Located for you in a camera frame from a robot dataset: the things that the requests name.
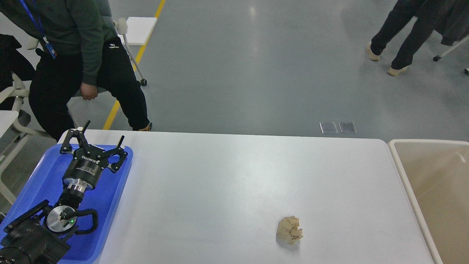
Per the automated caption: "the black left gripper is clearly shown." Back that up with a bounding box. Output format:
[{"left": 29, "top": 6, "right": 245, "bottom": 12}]
[{"left": 59, "top": 120, "right": 128, "bottom": 191}]

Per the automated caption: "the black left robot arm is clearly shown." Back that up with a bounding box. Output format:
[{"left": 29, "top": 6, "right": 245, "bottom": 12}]
[{"left": 1, "top": 121, "right": 128, "bottom": 264}]

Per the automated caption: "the person's hand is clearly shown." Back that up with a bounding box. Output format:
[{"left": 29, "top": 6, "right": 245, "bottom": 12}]
[{"left": 80, "top": 82, "right": 98, "bottom": 100}]

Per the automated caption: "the blue plastic tray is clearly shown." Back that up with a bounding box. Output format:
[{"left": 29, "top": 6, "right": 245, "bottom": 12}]
[{"left": 0, "top": 143, "right": 134, "bottom": 264}]

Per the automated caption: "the white chair at left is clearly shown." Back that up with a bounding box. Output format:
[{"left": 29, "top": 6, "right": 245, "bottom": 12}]
[{"left": 0, "top": 35, "right": 55, "bottom": 206}]

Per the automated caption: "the person in green sweater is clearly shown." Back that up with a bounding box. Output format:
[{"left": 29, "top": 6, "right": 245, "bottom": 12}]
[{"left": 1, "top": 0, "right": 152, "bottom": 140}]

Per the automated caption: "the white board on floor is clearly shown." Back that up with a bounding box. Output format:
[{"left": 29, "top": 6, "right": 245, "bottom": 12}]
[{"left": 114, "top": 17, "right": 158, "bottom": 46}]

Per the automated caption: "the crumpled brown paper ball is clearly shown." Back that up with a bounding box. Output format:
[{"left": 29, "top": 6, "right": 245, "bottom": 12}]
[{"left": 276, "top": 216, "right": 303, "bottom": 245}]

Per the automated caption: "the left floor outlet plate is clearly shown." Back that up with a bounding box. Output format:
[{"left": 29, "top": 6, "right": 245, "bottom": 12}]
[{"left": 320, "top": 121, "right": 338, "bottom": 134}]

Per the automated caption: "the floor outlet plate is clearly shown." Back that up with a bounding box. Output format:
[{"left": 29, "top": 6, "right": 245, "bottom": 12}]
[
  {"left": 338, "top": 121, "right": 357, "bottom": 134},
  {"left": 320, "top": 121, "right": 338, "bottom": 134}
]

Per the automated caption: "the right floor outlet plate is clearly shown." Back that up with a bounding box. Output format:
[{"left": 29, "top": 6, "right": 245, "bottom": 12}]
[{"left": 338, "top": 121, "right": 357, "bottom": 134}]

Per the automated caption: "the beige plastic bin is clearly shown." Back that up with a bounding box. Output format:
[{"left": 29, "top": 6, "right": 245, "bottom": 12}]
[{"left": 388, "top": 139, "right": 469, "bottom": 264}]

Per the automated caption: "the walking person in black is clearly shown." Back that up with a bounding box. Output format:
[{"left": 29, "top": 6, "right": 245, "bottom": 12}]
[{"left": 365, "top": 0, "right": 455, "bottom": 77}]

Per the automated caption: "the dark coat on rack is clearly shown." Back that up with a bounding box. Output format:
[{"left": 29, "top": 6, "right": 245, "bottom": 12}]
[{"left": 433, "top": 0, "right": 469, "bottom": 62}]

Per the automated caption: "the blue lanyard badge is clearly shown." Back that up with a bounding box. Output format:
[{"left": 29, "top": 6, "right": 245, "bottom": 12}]
[{"left": 19, "top": 0, "right": 57, "bottom": 59}]

